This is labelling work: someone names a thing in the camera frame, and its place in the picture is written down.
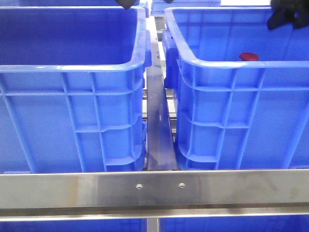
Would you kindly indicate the black covered gripper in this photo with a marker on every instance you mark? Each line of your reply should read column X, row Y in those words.
column 295, row 12

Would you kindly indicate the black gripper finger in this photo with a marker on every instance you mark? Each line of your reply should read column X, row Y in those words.
column 126, row 4

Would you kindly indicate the red emergency stop button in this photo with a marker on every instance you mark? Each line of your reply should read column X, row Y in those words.
column 248, row 56

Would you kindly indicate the far centre blue crate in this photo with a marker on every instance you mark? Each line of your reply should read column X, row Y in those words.
column 158, row 6

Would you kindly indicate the right blue plastic crate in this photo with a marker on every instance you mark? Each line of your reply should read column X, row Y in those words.
column 234, row 114

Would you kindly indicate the blue plastic crate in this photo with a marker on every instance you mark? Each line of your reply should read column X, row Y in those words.
column 234, row 114
column 71, row 89

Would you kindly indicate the left blue plastic crate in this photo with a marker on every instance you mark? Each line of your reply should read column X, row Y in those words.
column 71, row 89

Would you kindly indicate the steel centre divider bar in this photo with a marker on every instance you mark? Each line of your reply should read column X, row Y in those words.
column 161, row 154

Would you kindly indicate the lower right blue crate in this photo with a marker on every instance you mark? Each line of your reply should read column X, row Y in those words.
column 289, row 223

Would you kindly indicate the lower left blue crate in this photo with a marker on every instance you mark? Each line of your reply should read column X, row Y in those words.
column 105, row 225

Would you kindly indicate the stainless steel front rail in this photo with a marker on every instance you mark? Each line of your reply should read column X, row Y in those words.
column 160, row 194

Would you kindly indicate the steel vertical post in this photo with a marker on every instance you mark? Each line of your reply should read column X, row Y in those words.
column 153, row 225

